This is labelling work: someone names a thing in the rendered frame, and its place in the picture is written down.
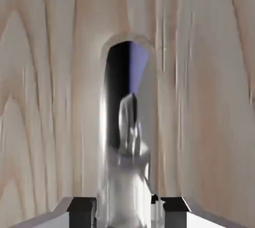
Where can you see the light wood drawer front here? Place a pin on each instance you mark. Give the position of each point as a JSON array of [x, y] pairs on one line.
[[39, 92]]

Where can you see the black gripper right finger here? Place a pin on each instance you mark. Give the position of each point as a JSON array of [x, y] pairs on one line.
[[175, 214]]

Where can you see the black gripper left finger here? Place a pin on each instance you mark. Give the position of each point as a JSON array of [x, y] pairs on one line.
[[79, 214]]

